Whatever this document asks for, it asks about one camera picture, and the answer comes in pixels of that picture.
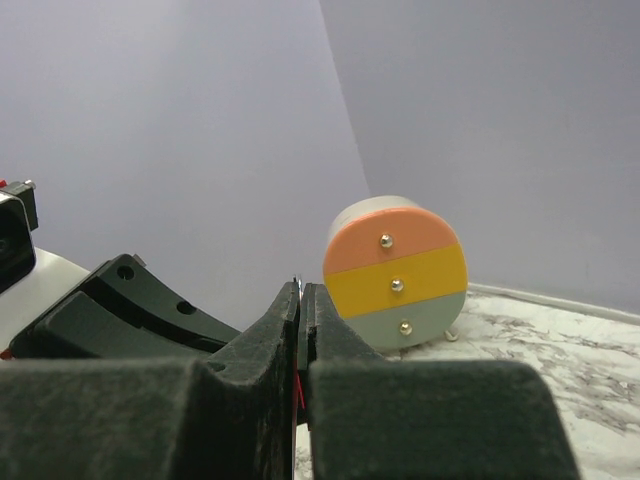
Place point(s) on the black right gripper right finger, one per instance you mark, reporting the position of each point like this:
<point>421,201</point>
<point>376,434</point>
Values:
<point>372,418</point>

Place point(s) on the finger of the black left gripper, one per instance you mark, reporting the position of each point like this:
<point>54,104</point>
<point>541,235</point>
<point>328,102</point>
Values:
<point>79,328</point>
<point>124,287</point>

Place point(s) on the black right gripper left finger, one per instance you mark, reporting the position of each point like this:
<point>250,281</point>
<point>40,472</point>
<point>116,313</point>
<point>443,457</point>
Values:
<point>228,416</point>

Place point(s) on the pink strap keyring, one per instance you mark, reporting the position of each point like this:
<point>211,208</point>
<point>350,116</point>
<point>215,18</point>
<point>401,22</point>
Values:
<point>301,405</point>

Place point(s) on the cream cylinder with coloured face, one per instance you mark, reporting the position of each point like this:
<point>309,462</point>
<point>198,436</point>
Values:
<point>396,273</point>

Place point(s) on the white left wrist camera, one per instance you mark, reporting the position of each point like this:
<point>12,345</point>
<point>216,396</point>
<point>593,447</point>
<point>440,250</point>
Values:
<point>32,279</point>

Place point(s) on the aluminium table frame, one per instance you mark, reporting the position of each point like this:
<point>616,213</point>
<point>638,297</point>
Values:
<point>557,303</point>

